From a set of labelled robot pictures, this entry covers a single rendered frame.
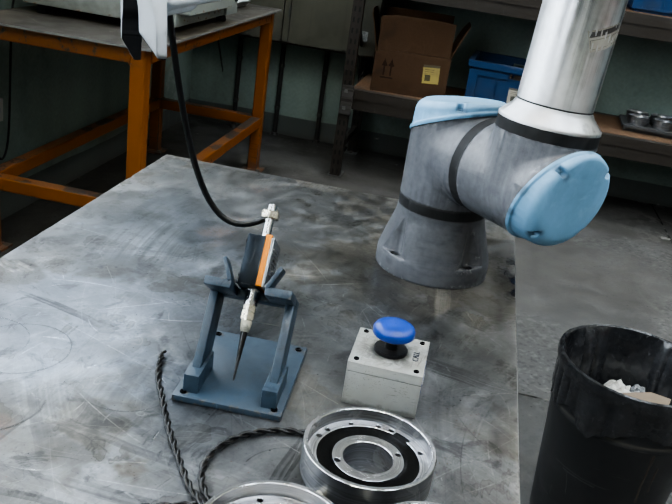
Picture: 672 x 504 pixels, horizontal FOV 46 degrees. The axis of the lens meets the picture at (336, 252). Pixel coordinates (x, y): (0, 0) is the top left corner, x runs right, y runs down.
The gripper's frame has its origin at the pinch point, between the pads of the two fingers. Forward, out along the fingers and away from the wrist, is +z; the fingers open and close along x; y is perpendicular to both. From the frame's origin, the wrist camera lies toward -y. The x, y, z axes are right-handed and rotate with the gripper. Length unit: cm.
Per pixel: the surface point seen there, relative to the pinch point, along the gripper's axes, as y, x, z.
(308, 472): 11.9, -6.5, 29.6
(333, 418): 15.7, -1.2, 28.0
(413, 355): 26.1, 5.8, 25.7
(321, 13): 129, 351, -31
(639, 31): 243, 244, -26
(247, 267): 10.7, 9.5, 17.5
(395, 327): 23.9, 5.5, 22.7
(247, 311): 10.7, 9.2, 21.6
